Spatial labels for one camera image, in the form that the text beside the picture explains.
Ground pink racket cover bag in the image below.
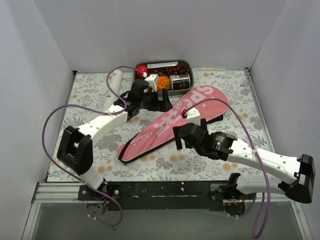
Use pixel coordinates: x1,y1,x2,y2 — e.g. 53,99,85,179
116,85,229,163

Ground white shuttlecock tube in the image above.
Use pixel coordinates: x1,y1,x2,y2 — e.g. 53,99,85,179
102,69,123,112

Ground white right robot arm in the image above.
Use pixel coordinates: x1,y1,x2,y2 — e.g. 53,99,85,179
173,123,316,204

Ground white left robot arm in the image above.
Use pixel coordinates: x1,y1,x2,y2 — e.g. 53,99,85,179
57,79,173,200

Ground orange flower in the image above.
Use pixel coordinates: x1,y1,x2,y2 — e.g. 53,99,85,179
156,75,171,91

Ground shiny patterned can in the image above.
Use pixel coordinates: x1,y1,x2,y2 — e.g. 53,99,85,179
169,73,191,91

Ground red apple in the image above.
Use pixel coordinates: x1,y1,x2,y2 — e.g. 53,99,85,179
135,65,148,79

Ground grey plastic tray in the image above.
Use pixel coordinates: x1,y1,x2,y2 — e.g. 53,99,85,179
135,59,195,96

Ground white label strip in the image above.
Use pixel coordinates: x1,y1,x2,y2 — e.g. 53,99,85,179
146,61,178,69

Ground dark red grapes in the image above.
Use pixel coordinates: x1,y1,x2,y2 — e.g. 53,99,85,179
149,64,190,77

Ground floral table mat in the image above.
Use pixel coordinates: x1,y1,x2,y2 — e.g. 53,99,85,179
61,69,273,182

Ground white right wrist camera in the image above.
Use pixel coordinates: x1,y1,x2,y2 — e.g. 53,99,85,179
182,107,201,126

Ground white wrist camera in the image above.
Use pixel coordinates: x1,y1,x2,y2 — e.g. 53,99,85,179
144,74,160,92
182,107,201,126

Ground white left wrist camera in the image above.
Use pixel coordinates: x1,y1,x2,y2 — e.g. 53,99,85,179
144,74,160,92

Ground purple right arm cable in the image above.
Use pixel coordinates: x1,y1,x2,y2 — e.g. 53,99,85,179
184,97,272,239

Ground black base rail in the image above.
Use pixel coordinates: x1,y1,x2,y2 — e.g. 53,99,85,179
77,180,251,212

